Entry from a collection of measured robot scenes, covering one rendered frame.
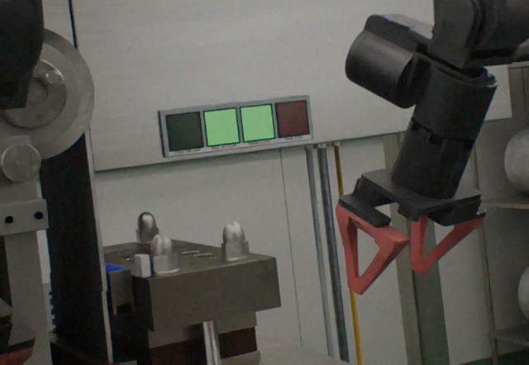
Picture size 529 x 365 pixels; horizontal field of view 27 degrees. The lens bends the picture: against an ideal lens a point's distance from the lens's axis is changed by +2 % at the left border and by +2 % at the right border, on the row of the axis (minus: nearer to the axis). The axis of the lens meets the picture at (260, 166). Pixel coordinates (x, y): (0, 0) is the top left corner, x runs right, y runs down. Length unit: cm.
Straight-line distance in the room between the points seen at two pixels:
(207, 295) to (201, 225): 290
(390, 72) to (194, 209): 325
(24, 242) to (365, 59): 44
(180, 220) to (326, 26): 245
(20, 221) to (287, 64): 67
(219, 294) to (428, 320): 83
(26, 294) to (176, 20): 60
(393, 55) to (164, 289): 45
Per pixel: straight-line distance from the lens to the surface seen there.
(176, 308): 127
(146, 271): 128
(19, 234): 120
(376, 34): 97
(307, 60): 174
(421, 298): 205
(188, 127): 165
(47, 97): 123
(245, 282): 130
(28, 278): 121
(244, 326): 136
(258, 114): 169
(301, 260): 436
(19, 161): 116
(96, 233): 127
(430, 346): 207
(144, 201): 409
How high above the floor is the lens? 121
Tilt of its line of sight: 3 degrees down
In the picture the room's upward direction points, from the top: 6 degrees counter-clockwise
